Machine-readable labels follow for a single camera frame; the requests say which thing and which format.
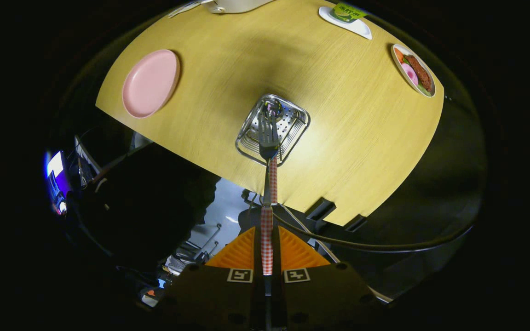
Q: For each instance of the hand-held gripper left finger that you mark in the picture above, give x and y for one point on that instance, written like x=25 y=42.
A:
x=258 y=248

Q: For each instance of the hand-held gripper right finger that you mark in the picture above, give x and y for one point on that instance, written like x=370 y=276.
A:
x=276 y=248

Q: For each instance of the metal mesh basket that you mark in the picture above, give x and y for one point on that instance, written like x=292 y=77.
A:
x=293 y=123

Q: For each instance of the pink plate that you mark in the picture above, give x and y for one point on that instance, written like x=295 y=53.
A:
x=150 y=82

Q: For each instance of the glowing monitor screen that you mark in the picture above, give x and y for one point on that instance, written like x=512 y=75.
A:
x=55 y=177

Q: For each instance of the white plate of food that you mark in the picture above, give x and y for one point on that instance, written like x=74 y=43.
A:
x=413 y=70

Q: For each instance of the white coaster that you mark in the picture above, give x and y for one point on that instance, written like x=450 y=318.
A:
x=359 y=28

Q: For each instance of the white toaster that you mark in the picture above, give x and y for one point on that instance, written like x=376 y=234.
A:
x=237 y=4

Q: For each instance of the green label plastic bottle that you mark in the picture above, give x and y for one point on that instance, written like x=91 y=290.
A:
x=345 y=11

